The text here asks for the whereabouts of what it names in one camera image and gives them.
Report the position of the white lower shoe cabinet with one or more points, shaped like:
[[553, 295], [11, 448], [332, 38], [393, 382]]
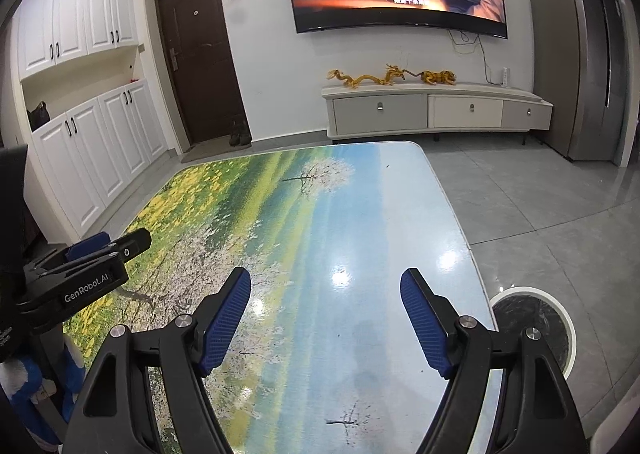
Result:
[[91, 153]]

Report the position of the white router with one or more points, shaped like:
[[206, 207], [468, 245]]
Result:
[[505, 77]]

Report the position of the black bag on shelf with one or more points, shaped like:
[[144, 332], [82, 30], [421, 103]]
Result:
[[38, 116]]

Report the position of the white round trash bin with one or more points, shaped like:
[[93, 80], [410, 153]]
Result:
[[521, 307]]

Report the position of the left blue white gloved hand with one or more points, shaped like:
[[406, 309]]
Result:
[[27, 388]]

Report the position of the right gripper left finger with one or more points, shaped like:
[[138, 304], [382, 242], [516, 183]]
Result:
[[217, 318]]

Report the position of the brown door mat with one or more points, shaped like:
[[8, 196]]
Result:
[[214, 147]]

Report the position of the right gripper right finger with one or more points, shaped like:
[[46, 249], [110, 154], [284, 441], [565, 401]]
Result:
[[432, 318]]

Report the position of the white grey TV cabinet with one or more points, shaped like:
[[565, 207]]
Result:
[[410, 109]]

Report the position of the white chair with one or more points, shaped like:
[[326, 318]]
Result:
[[620, 431]]

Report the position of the golden tiger ornament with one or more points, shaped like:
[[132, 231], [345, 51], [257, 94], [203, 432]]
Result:
[[444, 77]]

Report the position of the dark brown entrance door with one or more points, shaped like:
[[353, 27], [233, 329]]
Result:
[[200, 65]]

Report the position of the white upper wall cabinet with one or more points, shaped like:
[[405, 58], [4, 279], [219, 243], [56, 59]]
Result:
[[51, 32]]

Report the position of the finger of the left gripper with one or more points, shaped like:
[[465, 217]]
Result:
[[88, 246], [129, 246]]

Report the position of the grey double door refrigerator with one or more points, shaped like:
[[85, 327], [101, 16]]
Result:
[[581, 68]]

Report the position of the golden dragon ornament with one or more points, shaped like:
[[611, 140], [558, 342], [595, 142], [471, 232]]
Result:
[[392, 74]]

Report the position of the pair of dark shoes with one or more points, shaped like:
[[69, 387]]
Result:
[[240, 134]]

